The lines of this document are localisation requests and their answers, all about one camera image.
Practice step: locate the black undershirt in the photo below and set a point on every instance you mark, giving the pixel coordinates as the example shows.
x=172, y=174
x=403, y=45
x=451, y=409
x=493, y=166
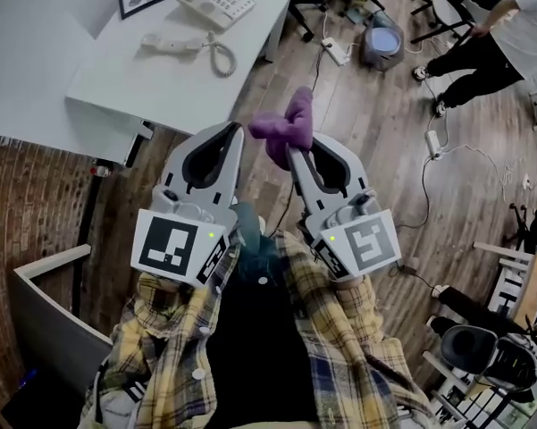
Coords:
x=259, y=342

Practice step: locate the purple cloth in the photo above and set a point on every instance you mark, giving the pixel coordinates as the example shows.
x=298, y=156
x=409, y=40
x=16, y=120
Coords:
x=290, y=134

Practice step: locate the white desk phone handset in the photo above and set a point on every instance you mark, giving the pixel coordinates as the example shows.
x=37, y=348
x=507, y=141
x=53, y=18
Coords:
x=172, y=43

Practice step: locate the black desk leg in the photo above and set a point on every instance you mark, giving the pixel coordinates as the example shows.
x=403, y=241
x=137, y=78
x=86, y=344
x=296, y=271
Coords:
x=84, y=239

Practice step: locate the white desk phone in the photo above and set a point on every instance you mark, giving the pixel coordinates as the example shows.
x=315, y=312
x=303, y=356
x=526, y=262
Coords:
x=219, y=0

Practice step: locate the grey open cabinet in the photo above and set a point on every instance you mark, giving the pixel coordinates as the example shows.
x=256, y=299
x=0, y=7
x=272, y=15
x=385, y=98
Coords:
x=58, y=329

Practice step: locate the white power strip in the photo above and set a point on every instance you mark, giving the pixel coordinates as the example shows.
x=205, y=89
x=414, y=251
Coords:
x=433, y=145
x=335, y=51

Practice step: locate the person's teal trouser leg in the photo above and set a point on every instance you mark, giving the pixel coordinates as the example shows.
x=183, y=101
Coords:
x=250, y=230

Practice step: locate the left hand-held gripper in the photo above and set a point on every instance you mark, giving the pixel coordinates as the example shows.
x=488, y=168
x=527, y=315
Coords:
x=165, y=244

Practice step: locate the yellow plaid shirt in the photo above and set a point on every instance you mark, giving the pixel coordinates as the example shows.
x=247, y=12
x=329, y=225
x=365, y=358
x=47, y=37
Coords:
x=170, y=342

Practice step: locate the white metal rack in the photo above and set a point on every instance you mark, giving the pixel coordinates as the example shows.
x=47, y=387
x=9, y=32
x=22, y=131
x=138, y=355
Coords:
x=514, y=275

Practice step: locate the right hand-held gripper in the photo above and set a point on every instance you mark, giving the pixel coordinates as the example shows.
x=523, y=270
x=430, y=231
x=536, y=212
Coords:
x=366, y=239

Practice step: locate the white desk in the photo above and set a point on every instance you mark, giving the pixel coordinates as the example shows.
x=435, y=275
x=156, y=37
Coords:
x=161, y=92

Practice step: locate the grey waste bin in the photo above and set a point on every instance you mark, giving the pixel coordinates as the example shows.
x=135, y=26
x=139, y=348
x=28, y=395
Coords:
x=382, y=40

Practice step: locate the black box with blue light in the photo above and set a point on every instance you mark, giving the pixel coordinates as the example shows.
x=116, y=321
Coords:
x=40, y=400

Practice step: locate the black tripod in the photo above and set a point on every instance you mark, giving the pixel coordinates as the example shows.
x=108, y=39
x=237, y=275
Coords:
x=534, y=226

